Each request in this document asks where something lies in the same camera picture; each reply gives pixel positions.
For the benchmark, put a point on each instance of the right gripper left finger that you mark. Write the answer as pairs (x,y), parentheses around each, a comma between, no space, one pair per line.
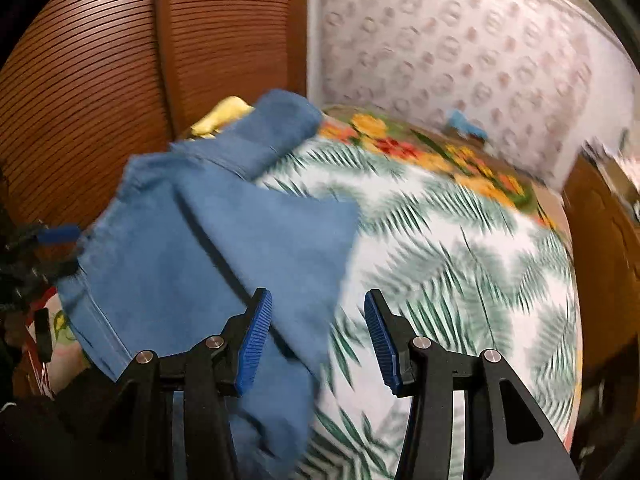
(172,408)

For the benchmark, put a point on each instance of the floral bed sheet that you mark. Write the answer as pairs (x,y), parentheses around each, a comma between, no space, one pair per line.
(440,154)

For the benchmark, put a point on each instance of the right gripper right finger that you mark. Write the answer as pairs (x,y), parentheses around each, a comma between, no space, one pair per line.
(506,436)

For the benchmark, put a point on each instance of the patterned wall curtain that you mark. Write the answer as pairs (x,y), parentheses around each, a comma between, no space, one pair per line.
(540,77)

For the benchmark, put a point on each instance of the blue denim pants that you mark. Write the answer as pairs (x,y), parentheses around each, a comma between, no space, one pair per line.
(186,241)

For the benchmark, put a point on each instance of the blue item at headboard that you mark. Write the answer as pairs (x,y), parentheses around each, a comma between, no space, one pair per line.
(459,122)

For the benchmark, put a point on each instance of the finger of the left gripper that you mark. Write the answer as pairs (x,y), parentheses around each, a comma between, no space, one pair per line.
(47,272)
(39,234)

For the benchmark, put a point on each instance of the yellow plush toy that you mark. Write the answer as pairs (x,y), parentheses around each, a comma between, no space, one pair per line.
(224,113)

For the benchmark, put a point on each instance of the wooden louvered wardrobe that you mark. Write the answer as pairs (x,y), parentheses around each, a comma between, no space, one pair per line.
(85,84)

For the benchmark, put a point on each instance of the wooden sideboard cabinet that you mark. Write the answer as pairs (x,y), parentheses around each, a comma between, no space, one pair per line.
(606,261)

